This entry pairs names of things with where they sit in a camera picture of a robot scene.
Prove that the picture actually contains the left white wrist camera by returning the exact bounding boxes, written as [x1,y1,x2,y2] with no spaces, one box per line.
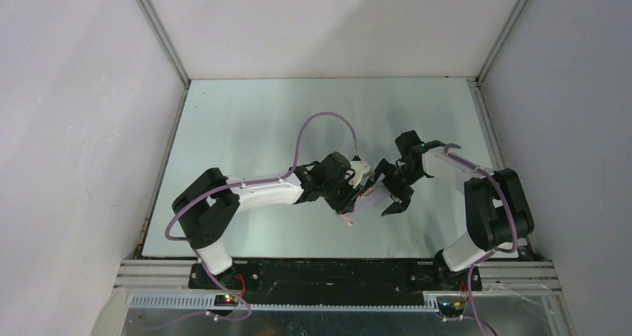
[344,159,373,188]

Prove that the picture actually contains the grey umbrella case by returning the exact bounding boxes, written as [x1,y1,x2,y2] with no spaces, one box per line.
[347,181,391,218]

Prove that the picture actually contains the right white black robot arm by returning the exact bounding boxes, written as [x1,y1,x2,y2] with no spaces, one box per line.
[365,130,534,272]

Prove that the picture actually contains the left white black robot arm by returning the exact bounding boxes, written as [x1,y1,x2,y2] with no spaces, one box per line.
[168,152,371,275]

